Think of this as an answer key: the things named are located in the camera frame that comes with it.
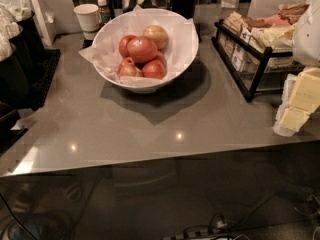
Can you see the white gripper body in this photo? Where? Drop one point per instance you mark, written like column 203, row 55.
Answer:
column 308, row 34

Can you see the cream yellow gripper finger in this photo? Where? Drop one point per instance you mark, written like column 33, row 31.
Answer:
column 300, row 99

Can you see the large red top apple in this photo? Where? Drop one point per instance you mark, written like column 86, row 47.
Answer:
column 142, row 49

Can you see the white ceramic bowl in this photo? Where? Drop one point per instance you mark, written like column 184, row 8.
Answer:
column 144, row 49

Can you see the white paper bowl liner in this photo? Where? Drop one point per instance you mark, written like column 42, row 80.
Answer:
column 180, row 52

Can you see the red front right apple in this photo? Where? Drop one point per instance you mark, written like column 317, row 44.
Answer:
column 154, row 69

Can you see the yellow-green back apple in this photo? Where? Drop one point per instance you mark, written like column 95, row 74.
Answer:
column 157, row 34

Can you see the red-green front left apple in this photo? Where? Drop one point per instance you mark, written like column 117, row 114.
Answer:
column 127, row 67

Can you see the red left back apple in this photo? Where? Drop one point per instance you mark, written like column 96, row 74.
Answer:
column 122, row 46

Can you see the small brown sauce bottle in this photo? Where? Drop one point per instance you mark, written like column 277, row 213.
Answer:
column 104, row 11

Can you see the white paper cup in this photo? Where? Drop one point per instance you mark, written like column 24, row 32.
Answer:
column 87, row 15

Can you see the black rubber counter mat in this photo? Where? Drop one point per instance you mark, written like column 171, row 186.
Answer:
column 40, row 87

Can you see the white napkin dispenser box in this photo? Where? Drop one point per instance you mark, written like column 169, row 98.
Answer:
column 45, row 18

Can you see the black container with napkins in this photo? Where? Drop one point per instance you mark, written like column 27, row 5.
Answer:
column 20, row 70

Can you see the black wire condiment rack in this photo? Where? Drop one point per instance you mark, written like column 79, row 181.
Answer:
column 254, row 72

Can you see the power strip with cables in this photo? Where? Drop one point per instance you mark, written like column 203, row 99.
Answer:
column 216, row 229

